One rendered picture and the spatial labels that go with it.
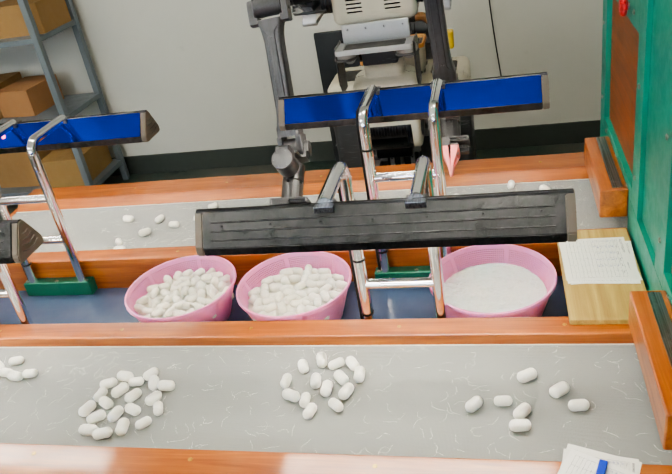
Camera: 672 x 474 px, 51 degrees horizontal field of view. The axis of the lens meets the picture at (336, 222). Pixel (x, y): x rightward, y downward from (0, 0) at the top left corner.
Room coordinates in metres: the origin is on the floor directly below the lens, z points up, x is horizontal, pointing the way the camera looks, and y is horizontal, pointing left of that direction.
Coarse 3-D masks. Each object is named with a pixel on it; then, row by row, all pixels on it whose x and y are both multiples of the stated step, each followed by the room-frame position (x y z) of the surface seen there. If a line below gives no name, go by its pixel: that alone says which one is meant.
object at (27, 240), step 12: (0, 228) 1.18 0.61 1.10; (12, 228) 1.18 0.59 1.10; (24, 228) 1.19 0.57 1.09; (0, 240) 1.17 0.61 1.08; (12, 240) 1.17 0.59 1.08; (24, 240) 1.18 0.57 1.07; (36, 240) 1.20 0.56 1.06; (0, 252) 1.16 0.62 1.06; (12, 252) 1.15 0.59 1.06; (24, 252) 1.16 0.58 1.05
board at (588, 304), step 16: (560, 256) 1.24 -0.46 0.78; (640, 272) 1.14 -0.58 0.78; (576, 288) 1.12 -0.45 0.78; (592, 288) 1.11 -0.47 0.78; (608, 288) 1.11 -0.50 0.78; (624, 288) 1.10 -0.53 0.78; (640, 288) 1.09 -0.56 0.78; (576, 304) 1.07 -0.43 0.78; (592, 304) 1.07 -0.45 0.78; (608, 304) 1.06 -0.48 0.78; (624, 304) 1.05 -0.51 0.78; (576, 320) 1.03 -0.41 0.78; (592, 320) 1.02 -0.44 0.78; (608, 320) 1.01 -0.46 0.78; (624, 320) 1.01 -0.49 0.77
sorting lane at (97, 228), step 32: (384, 192) 1.77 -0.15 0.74; (448, 192) 1.70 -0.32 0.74; (480, 192) 1.67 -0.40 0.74; (576, 192) 1.57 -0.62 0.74; (32, 224) 1.99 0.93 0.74; (96, 224) 1.91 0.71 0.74; (128, 224) 1.87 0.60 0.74; (160, 224) 1.83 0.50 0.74; (192, 224) 1.79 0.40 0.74; (608, 224) 1.39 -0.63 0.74
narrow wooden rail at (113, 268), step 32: (32, 256) 1.72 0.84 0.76; (64, 256) 1.69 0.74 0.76; (96, 256) 1.66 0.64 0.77; (128, 256) 1.62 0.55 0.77; (160, 256) 1.59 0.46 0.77; (224, 256) 1.54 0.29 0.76; (256, 256) 1.51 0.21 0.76; (416, 256) 1.41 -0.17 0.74; (544, 256) 1.33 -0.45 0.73; (0, 288) 1.73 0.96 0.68
